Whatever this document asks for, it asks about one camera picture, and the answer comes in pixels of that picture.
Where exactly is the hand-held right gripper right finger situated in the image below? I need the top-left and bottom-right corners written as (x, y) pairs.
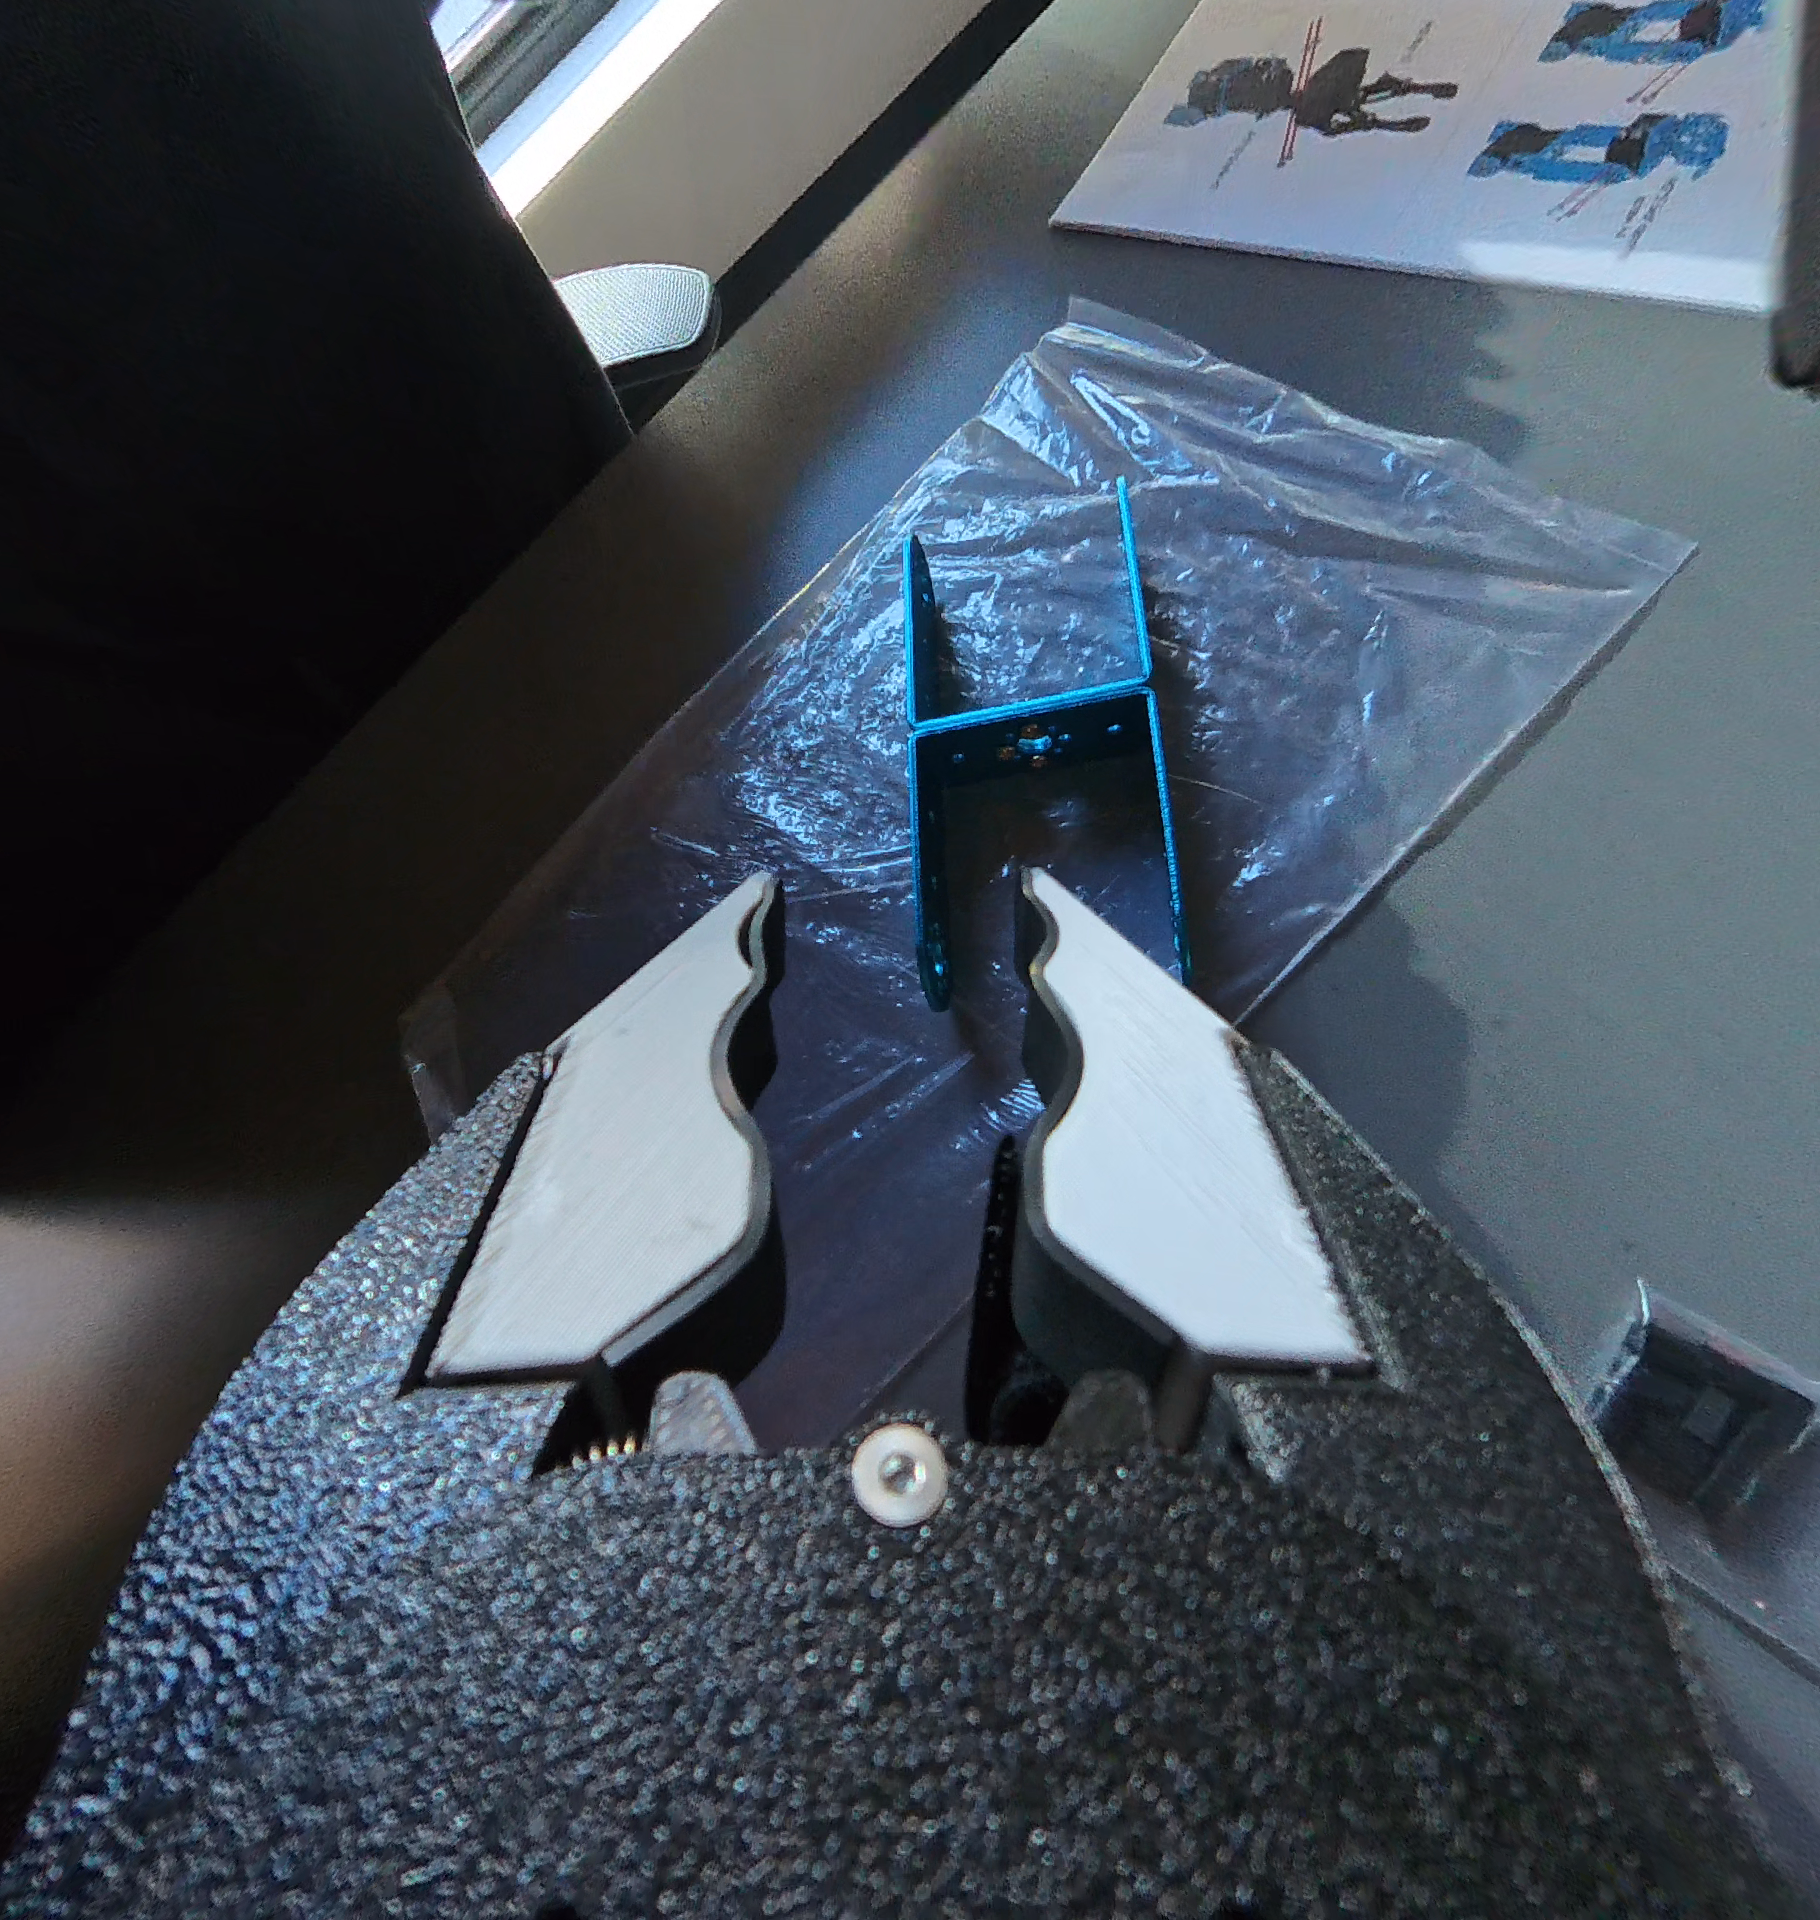
top-left (1011, 872), bottom-right (1378, 1413)

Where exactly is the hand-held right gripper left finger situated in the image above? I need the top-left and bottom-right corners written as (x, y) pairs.
top-left (415, 872), bottom-right (793, 1395)

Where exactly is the blue metal bracket assembly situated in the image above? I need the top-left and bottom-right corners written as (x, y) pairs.
top-left (899, 475), bottom-right (1196, 1017)

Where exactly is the small black plastic part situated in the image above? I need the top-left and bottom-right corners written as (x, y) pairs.
top-left (1590, 1282), bottom-right (1804, 1503)

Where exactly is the large clear plastic bag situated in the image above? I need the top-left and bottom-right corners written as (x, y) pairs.
top-left (400, 296), bottom-right (1700, 1200)

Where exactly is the white instruction sheet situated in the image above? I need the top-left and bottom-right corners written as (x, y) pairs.
top-left (1048, 0), bottom-right (1820, 317)

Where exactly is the window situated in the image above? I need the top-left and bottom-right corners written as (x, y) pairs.
top-left (425, 0), bottom-right (737, 217)

